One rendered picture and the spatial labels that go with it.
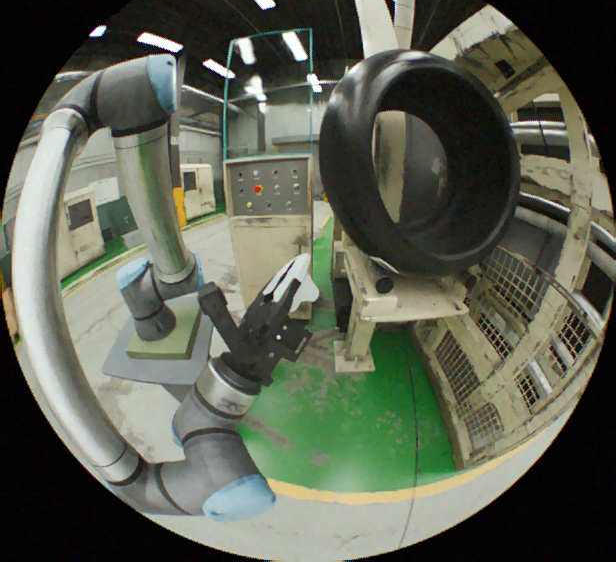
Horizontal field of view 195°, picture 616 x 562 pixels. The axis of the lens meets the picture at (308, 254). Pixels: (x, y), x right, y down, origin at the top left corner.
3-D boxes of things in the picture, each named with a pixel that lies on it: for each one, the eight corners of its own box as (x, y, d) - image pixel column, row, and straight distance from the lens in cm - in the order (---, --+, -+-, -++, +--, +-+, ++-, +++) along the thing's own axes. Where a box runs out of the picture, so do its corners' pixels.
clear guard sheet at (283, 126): (225, 161, 125) (231, 42, 166) (312, 155, 111) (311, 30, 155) (224, 161, 124) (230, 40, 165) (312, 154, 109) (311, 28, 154)
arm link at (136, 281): (133, 300, 92) (118, 262, 86) (168, 290, 87) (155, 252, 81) (127, 321, 80) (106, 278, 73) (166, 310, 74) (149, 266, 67)
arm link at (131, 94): (164, 274, 87) (115, 66, 50) (201, 264, 86) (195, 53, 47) (169, 307, 80) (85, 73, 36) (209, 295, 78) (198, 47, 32)
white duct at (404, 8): (383, 83, 166) (391, -37, 189) (398, 87, 170) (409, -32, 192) (388, 87, 154) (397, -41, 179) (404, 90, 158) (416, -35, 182)
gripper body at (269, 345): (292, 315, 33) (256, 369, 35) (255, 290, 29) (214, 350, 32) (317, 330, 27) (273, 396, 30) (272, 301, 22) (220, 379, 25)
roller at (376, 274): (364, 235, 74) (359, 245, 74) (354, 230, 72) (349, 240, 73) (398, 282, 43) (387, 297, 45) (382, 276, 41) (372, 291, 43)
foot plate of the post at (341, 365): (333, 341, 144) (334, 338, 141) (367, 341, 150) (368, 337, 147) (335, 372, 130) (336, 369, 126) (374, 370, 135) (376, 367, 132)
